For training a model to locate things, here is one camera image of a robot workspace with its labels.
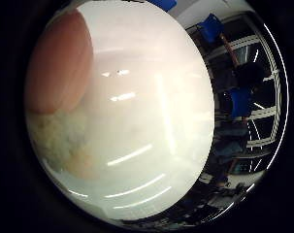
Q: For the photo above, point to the blue chair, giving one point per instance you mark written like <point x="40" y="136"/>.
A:
<point x="211" y="26"/>
<point x="240" y="102"/>
<point x="162" y="3"/>

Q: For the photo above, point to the person in dark clothes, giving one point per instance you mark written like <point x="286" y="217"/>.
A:
<point x="248" y="76"/>

